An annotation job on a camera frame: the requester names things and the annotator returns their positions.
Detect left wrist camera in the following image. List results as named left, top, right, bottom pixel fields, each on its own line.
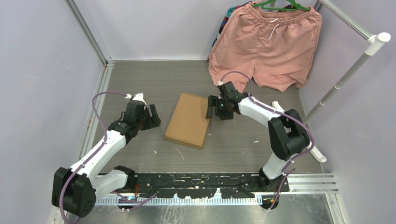
left=125, top=92, right=147, bottom=107

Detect colourful patterned garment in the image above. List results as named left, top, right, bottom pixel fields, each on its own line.
left=206, top=2, right=257, bottom=70

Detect white clothes rack stand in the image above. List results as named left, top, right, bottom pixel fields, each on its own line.
left=272, top=32, right=391, bottom=163

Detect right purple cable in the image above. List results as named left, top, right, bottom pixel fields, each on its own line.
left=217, top=70, right=316, bottom=211

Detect pink shorts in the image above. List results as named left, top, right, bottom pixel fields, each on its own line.
left=208, top=3, right=322, bottom=92

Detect purple cable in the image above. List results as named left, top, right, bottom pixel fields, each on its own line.
left=217, top=70, right=316, bottom=211
left=58, top=91, right=158, bottom=224

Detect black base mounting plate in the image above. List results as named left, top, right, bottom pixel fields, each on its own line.
left=116, top=173, right=290, bottom=199

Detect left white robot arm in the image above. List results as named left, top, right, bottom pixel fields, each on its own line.
left=51, top=99, right=161, bottom=218

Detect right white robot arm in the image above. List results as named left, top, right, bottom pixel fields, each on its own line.
left=206, top=82, right=310, bottom=192

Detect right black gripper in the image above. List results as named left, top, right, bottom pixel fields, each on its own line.
left=206, top=96, right=233, bottom=121

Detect brown cardboard box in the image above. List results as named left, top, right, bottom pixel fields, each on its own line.
left=164, top=93, right=210, bottom=150

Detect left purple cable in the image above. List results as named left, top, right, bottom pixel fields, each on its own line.
left=58, top=91, right=158, bottom=224

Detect green clothes hanger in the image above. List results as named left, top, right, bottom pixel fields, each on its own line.
left=252, top=0, right=310, bottom=12

